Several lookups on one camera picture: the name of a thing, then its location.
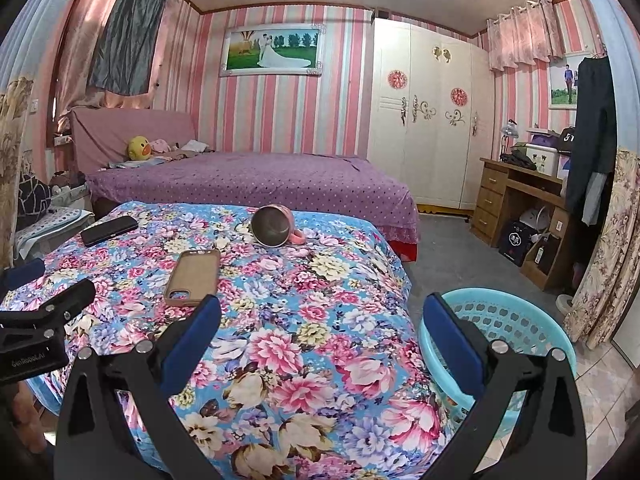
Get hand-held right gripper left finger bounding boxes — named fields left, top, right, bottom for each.
left=54, top=295, right=222, bottom=480

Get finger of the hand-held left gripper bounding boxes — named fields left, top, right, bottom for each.
left=0, top=279, right=97, bottom=336
left=0, top=258, right=46, bottom=291

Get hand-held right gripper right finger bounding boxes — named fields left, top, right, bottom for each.
left=422, top=292, right=588, bottom=480

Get turquoise plastic basket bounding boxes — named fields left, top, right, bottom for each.
left=417, top=287, right=578, bottom=441

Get person's left forearm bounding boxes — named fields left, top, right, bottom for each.
left=10, top=385, right=51, bottom=461

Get white dotted cloth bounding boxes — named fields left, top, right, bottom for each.
left=15, top=207, right=96, bottom=256

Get cardboard tube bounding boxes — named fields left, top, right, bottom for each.
left=164, top=248, right=221, bottom=308

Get black phone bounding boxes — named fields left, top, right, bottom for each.
left=81, top=215, right=139, bottom=247

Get black patterned bag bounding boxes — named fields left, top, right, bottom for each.
left=17, top=175, right=53, bottom=218

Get pale floral door curtain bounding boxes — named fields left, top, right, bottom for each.
left=565, top=0, right=640, bottom=351
left=0, top=0, right=96, bottom=271

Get black shopping bag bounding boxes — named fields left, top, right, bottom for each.
left=497, top=219, right=536, bottom=267

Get dark brown bag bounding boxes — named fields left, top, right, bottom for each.
left=535, top=234, right=561, bottom=273

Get pink cup with steel inside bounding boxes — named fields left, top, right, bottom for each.
left=250, top=205, right=306, bottom=248

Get white fan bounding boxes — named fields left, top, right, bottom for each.
left=520, top=205, right=553, bottom=236

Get wooden desk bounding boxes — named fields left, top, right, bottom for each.
left=470, top=156, right=576, bottom=291

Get pink covered headboard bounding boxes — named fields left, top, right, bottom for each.
left=69, top=108, right=198, bottom=176

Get yellow duck plush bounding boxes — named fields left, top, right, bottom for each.
left=127, top=135, right=152, bottom=162

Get bed with purple dotted bedspread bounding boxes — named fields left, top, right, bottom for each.
left=70, top=107, right=421, bottom=261

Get dark clothes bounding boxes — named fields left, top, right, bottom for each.
left=500, top=147, right=538, bottom=171

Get white wardrobe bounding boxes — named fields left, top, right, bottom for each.
left=367, top=16, right=496, bottom=211

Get white storage box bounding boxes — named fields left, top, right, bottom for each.
left=524, top=144, right=561, bottom=177

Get desk lamp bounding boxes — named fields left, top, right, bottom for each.
left=500, top=119, right=518, bottom=161

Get pink window curtain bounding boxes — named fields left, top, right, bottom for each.
left=52, top=0, right=151, bottom=133

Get hanging dark jacket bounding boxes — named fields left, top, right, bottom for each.
left=566, top=55, right=618, bottom=226

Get dark grey curtain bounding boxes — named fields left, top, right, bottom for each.
left=87, top=0, right=168, bottom=96

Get small framed photo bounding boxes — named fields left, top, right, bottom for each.
left=548, top=55, right=581, bottom=110

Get framed wedding picture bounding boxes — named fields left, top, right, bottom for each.
left=220, top=24, right=326, bottom=78

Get pink curtain valance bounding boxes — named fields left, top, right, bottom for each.
left=487, top=0, right=566, bottom=72

